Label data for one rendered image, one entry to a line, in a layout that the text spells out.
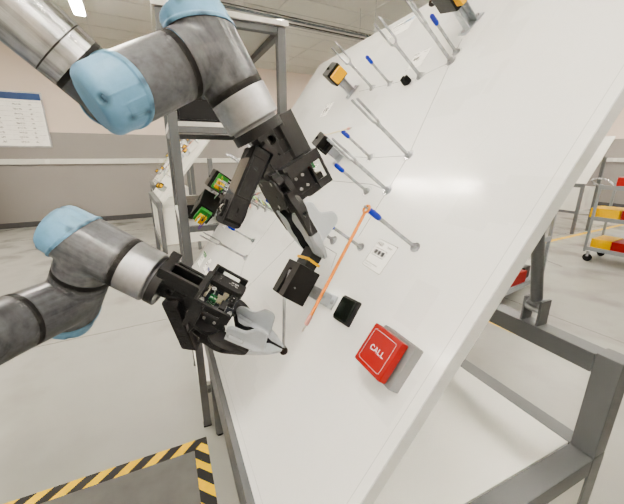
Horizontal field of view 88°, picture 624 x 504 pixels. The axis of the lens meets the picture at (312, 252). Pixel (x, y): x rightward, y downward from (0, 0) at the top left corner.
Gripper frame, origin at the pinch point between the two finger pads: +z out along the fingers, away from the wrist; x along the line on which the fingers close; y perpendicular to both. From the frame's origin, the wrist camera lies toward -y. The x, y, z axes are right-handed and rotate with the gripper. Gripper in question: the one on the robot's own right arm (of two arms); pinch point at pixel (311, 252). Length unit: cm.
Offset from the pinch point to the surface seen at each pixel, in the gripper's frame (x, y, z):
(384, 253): -7.3, 7.4, 4.2
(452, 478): -14.4, -3.7, 43.4
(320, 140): 20.9, 22.1, -10.4
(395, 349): -20.1, -4.3, 5.9
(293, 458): -10.5, -20.6, 17.3
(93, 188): 761, -80, -63
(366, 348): -16.3, -5.8, 6.6
